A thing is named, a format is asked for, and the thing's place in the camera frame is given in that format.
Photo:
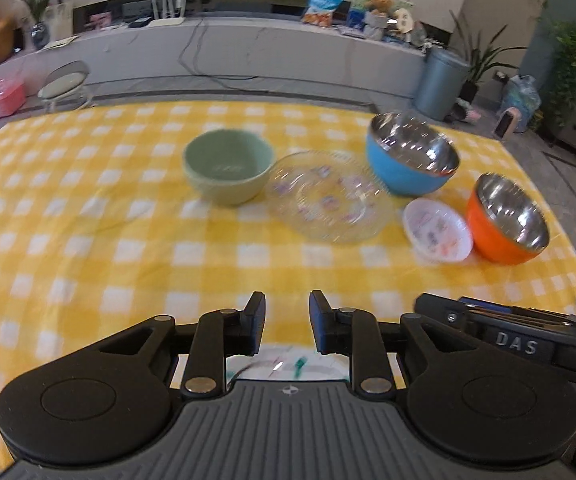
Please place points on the blue snack bag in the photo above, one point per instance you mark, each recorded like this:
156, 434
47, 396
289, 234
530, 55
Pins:
320, 12

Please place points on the grey blue trash bin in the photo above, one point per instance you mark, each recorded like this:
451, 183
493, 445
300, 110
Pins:
443, 78

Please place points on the clear glass patterned plate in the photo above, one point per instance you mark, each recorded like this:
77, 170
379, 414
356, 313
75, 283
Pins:
328, 196

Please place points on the white fruity painted plate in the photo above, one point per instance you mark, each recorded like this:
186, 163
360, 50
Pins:
276, 363

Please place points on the white wifi router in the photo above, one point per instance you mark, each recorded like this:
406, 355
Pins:
167, 13

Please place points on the blue steel bowl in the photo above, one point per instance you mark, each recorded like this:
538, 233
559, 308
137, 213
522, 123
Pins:
410, 157

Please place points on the white tv console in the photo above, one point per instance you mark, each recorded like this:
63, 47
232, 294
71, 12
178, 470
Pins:
230, 49

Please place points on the blue vase with plant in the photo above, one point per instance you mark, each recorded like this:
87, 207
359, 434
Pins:
38, 15

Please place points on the small white patterned dish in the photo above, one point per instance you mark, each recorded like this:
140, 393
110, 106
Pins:
436, 231

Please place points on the blue water jug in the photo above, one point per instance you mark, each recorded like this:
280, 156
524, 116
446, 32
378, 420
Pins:
520, 93

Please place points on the green ceramic bowl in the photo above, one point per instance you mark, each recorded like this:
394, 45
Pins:
228, 167

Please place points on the yellow white checkered tablecloth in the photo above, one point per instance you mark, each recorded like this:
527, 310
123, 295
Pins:
100, 229

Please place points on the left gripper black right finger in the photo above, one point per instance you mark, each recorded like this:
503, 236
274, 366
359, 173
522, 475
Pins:
353, 333

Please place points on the pink plastic box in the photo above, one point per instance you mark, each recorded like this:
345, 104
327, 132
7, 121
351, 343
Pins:
12, 96

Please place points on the brown teddy bear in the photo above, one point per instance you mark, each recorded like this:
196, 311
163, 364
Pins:
379, 6

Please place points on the green potted floor plant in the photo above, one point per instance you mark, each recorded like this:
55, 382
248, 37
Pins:
480, 57

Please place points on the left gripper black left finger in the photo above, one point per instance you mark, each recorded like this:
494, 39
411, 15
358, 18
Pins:
217, 336

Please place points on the orange steel bowl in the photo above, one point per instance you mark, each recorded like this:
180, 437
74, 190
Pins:
507, 226

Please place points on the small pink heater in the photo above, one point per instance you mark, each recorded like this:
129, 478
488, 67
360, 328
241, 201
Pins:
507, 122

